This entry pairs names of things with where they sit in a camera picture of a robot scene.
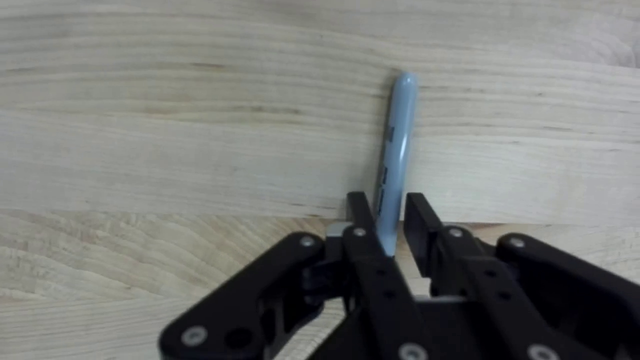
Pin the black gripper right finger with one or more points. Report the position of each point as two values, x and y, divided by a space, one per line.
481 280

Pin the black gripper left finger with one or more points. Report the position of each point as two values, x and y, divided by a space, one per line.
372 286

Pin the grey marker pen black cap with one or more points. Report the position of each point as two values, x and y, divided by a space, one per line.
396 152

